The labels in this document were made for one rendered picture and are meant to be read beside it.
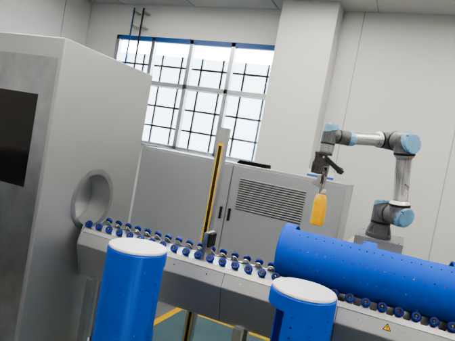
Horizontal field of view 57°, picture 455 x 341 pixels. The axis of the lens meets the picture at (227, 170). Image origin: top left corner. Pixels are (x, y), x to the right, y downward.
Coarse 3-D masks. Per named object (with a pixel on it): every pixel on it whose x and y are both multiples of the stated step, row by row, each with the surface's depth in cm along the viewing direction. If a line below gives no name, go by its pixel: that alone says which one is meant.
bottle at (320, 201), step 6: (318, 192) 222; (318, 198) 219; (324, 198) 219; (318, 204) 218; (324, 204) 219; (312, 210) 221; (318, 210) 218; (324, 210) 219; (312, 216) 220; (318, 216) 218; (312, 222) 220; (318, 222) 218
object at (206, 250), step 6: (204, 234) 238; (210, 234) 238; (216, 234) 245; (204, 240) 238; (210, 240) 237; (204, 246) 238; (210, 246) 239; (204, 252) 238; (210, 252) 245; (204, 258) 239
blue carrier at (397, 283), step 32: (288, 224) 224; (288, 256) 211; (320, 256) 206; (352, 256) 202; (384, 256) 200; (352, 288) 202; (384, 288) 196; (416, 288) 190; (448, 288) 186; (448, 320) 190
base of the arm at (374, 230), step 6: (372, 222) 254; (378, 222) 251; (372, 228) 253; (378, 228) 250; (384, 228) 250; (390, 228) 253; (366, 234) 255; (372, 234) 251; (378, 234) 250; (384, 234) 249; (390, 234) 252
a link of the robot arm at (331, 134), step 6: (324, 126) 220; (330, 126) 217; (336, 126) 217; (324, 132) 218; (330, 132) 217; (336, 132) 218; (324, 138) 218; (330, 138) 217; (336, 138) 218; (330, 144) 217
